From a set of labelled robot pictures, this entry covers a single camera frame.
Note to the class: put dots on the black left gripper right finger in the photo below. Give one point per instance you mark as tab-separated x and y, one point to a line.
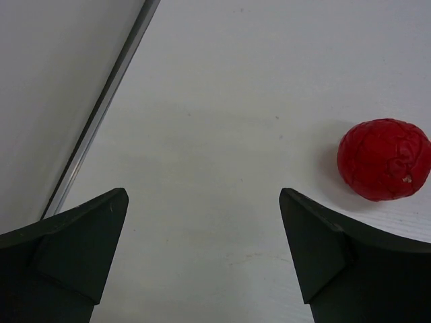
351	272

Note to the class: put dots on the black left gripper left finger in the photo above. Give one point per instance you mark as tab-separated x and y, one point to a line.
55	270

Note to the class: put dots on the red fake apple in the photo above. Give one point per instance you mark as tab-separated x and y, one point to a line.
384	159

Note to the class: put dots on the aluminium table edge rail left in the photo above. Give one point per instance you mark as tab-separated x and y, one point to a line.
100	108

